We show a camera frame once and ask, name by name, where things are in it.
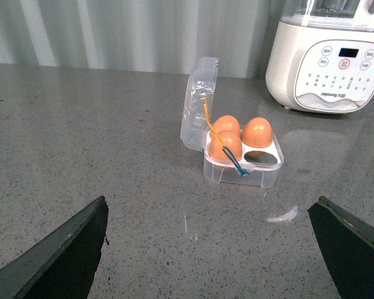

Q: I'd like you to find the brown egg front left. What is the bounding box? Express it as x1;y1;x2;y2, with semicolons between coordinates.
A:
208;130;242;164

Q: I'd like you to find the yellow rubber band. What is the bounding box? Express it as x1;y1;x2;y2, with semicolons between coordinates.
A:
203;96;226;148

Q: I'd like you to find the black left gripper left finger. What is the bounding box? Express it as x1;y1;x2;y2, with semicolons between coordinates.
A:
0;196;108;298

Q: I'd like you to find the brown egg back right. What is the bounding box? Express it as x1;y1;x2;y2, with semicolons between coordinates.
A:
241;117;273;148

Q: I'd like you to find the blue rubber band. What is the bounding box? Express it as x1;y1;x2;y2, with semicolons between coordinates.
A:
222;145;250;177

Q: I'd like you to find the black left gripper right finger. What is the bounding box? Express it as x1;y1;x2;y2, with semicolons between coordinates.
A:
308;196;374;298

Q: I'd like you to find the clear plastic egg box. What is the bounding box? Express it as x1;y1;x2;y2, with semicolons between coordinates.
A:
180;57;284;189

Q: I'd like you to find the brown egg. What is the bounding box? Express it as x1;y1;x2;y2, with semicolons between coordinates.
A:
208;130;242;164
213;115;241;136
241;117;273;148

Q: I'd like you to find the white Joyoung blender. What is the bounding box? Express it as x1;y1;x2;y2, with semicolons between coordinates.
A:
266;1;374;114

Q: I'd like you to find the brown egg back left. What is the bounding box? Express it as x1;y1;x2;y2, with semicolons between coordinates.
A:
213;115;241;136

